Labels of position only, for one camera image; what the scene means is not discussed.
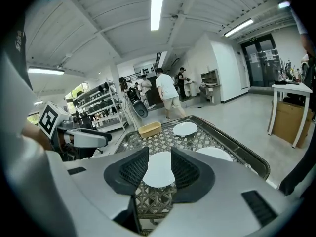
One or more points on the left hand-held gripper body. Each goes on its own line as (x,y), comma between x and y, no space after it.
(84,138)

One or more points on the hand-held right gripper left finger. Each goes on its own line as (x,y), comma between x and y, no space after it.
(128,174)

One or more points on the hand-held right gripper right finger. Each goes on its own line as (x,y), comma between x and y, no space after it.
(192,181)

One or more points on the white plate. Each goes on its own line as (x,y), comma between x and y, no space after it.
(184,129)
(214,154)
(159,169)

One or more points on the person's left forearm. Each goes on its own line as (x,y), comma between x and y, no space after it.
(33,134)

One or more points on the white metal shelving rack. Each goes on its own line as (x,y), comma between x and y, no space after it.
(103,105)

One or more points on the window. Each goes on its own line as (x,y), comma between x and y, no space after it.
(76,95)

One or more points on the woven rattan table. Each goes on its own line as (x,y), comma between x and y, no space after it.
(172,139)

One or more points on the yellow rectangular basket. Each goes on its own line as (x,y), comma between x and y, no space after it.
(149,129)

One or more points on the black and grey chair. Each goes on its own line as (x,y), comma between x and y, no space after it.
(138,105)

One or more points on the person's white shirt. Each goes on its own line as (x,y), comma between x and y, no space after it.
(27,181)

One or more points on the long ceiling light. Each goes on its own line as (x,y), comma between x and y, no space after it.
(158,6)
(239,27)
(45,70)

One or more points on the grey shelf cabinet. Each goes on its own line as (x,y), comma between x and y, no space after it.
(211,85)

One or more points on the person's black cap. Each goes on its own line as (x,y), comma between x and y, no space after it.
(21,58)

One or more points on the cardboard box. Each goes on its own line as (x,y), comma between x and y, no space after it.
(288,122)

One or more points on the white table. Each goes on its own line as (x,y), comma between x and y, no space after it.
(291,88)

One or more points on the black double door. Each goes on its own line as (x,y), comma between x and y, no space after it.
(261,63)

